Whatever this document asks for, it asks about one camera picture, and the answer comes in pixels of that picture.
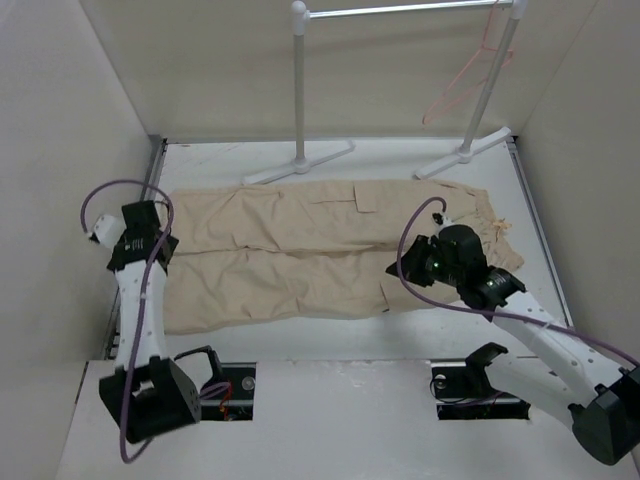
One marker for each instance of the pink wire hanger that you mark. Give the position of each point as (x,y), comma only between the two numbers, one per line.
(458,83)

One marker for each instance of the aluminium left table rail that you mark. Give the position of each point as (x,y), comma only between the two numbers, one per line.
(126,297)

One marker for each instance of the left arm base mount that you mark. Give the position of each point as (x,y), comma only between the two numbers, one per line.
(230,397)

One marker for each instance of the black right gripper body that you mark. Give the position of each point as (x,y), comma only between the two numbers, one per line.
(427,263)

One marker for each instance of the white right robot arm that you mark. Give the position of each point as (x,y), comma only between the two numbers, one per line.
(592,395)

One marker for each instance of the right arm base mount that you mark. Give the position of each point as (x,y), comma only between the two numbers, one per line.
(461,396)

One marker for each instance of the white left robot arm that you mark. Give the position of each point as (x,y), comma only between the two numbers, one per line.
(150,393)

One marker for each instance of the aluminium right table rail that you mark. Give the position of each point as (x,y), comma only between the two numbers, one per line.
(542,240)

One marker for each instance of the white clothes rack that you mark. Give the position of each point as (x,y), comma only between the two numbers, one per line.
(356,72)

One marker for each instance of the beige cargo trousers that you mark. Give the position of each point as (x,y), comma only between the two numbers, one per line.
(261,253)

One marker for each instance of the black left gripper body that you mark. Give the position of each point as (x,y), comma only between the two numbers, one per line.
(173,248)

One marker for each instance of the aluminium table rail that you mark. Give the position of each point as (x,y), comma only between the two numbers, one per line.
(126,297)
(542,240)

